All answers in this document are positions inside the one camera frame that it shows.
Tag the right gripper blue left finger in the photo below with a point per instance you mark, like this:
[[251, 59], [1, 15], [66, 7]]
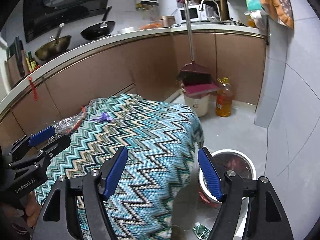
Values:
[[97, 187]]

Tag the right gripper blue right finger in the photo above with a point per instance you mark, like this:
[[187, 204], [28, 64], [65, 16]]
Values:
[[229, 212]]

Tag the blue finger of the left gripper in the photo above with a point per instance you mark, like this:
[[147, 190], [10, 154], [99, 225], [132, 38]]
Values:
[[41, 136], [49, 151]]

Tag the clear plastic bag red strip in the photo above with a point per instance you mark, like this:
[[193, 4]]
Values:
[[68, 125]]

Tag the small purple scrap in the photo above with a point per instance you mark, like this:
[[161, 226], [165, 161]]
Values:
[[103, 117]]

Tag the white rimmed trash bin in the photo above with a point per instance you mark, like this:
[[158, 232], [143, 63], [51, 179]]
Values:
[[214, 166]]

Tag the beige trash bucket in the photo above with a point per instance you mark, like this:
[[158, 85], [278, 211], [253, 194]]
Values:
[[198, 103]]

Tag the chrome kitchen faucet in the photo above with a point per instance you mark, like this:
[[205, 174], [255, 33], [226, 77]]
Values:
[[210, 11]]

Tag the person left hand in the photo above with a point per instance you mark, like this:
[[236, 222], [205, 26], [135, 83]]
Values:
[[32, 209]]

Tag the green wrapper on floor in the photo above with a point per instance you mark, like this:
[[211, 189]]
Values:
[[201, 231]]

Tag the red hanging tag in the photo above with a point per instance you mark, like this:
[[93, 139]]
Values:
[[33, 89]]

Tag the zigzag patterned blue cloth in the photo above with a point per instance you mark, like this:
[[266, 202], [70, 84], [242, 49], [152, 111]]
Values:
[[160, 138]]

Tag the cooking oil bottle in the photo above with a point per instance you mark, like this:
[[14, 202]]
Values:
[[224, 98]]

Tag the brass wok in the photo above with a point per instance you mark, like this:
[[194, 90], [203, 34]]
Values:
[[54, 47]]

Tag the maroon dustpan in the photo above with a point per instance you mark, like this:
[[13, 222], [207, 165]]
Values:
[[198, 89]]

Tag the black frying pan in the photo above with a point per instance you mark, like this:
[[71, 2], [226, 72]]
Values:
[[101, 29]]

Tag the black range hood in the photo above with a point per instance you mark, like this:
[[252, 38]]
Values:
[[41, 16]]

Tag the white microwave oven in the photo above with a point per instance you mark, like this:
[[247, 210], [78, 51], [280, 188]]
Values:
[[193, 13]]

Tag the rice cooker pot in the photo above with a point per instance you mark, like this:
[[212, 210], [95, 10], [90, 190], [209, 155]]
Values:
[[167, 21]]

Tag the orange patterned hanging cloth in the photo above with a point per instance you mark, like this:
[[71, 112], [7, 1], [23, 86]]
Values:
[[280, 11]]

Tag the maroon broom with metal handle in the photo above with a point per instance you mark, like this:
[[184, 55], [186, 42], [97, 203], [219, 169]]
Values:
[[193, 73]]

